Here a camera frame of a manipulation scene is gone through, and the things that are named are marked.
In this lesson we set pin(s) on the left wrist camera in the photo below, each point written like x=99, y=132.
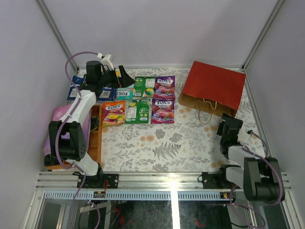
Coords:
x=106, y=60

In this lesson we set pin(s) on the small purple candy pack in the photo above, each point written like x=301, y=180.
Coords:
x=164, y=87

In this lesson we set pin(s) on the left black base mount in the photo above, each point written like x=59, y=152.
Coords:
x=107, y=181

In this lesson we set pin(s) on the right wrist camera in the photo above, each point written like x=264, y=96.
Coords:
x=244, y=137

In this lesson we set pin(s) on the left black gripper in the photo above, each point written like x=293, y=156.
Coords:
x=116, y=78

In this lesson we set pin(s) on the wooden organizer tray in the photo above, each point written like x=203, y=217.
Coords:
x=94, y=141

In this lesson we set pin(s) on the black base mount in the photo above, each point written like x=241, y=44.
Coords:
x=107, y=181
x=214, y=180

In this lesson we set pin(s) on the blue chips bag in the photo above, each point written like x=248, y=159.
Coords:
x=102, y=94

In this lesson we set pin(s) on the green Fox's candy bag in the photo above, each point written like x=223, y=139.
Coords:
x=124, y=93

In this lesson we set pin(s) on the white slotted cable duct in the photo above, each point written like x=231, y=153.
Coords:
x=137, y=195

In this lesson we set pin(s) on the purple Fox's berries bag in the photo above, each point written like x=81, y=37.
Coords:
x=162, y=111

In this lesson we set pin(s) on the green snack bag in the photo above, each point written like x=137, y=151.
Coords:
x=144, y=87
x=138, y=111

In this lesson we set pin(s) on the orange candy bag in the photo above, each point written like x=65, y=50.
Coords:
x=113, y=113

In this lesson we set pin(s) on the floral table mat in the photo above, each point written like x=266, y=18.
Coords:
x=190, y=144

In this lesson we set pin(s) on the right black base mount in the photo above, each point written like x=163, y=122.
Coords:
x=214, y=180

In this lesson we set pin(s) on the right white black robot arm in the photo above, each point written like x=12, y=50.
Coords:
x=258, y=176

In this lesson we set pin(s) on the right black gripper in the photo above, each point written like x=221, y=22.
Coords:
x=225, y=117

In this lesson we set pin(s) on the aluminium front rail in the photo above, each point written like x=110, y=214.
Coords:
x=130, y=181

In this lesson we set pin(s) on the red paper bag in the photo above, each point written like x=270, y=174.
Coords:
x=212, y=89

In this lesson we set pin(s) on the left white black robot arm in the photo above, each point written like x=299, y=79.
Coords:
x=67, y=140

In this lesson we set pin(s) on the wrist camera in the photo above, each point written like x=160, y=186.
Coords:
x=244, y=137
x=106, y=60

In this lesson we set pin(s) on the dark patterned cloth in tray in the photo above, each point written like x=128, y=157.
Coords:
x=94, y=123

